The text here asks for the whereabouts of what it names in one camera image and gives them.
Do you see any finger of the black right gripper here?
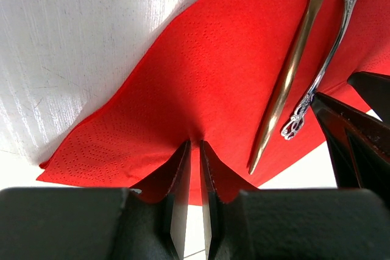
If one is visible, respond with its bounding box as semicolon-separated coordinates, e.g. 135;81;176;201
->
347;71;389;122
311;93;389;199

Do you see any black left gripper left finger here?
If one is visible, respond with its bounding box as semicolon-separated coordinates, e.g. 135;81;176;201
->
1;141;191;259

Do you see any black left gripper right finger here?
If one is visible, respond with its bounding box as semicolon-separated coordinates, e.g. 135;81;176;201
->
200;141;389;259

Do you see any silver ornate spoon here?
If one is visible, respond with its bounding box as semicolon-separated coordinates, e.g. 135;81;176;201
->
280;0;357;141

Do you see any copper knife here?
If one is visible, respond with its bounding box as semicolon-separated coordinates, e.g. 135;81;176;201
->
248;0;323;175

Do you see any red paper napkin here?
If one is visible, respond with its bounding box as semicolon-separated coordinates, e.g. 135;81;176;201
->
35;0;390;206

